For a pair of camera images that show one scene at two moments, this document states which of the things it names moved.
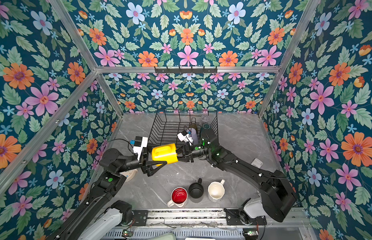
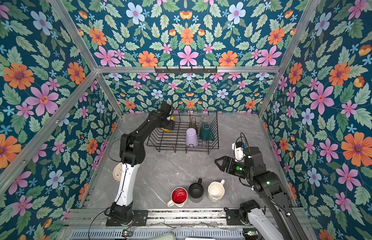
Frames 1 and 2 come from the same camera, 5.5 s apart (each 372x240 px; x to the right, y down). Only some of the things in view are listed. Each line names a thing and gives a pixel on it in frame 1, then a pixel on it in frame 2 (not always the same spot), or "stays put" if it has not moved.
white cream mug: [216, 190] stays put
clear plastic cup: [204, 119] stays put
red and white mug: [179, 197] stays put
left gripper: [143, 163] to [170, 125]
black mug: [196, 190] stays put
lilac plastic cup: [192, 132] stays put
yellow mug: [166, 153] to [172, 118]
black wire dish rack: [169, 123] stays put
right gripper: [188, 154] to [225, 164]
